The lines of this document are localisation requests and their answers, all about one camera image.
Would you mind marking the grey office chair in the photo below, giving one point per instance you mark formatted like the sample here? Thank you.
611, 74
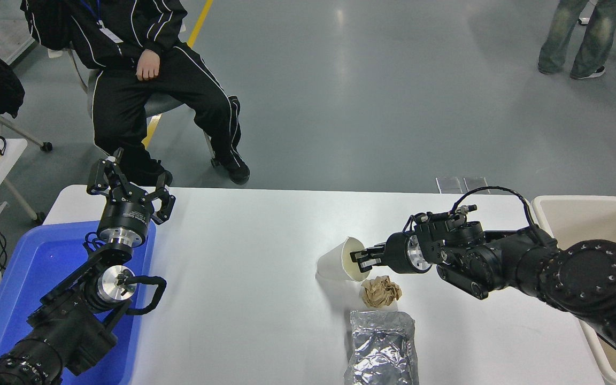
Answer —
163, 104

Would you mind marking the crumpled tan paper ball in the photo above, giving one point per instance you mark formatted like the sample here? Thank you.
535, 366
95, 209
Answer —
380, 292

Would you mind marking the clear floor plate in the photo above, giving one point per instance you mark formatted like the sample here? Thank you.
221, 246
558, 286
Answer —
477, 183
449, 185

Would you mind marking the blue plastic tray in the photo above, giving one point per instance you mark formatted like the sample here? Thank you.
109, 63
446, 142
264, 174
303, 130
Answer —
30, 267

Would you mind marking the white paper cup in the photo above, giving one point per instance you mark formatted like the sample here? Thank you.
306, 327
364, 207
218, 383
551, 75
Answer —
332, 264

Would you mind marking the person's left hand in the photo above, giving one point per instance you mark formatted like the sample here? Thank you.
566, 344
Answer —
148, 67

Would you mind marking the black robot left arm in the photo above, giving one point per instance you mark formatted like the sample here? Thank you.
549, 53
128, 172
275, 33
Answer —
67, 326

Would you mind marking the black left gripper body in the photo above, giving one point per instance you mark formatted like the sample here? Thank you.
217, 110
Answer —
126, 214

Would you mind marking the silver foil tray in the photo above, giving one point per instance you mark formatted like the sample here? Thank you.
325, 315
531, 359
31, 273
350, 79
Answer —
382, 347

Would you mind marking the person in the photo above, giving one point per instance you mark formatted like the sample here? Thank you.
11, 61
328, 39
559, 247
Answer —
591, 37
126, 107

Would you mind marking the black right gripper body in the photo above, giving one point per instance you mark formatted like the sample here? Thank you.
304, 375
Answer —
397, 254

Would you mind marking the large pale bin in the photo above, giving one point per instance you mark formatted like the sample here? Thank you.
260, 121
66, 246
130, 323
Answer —
586, 219

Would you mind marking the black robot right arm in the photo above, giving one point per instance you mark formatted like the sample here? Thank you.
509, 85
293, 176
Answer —
586, 278

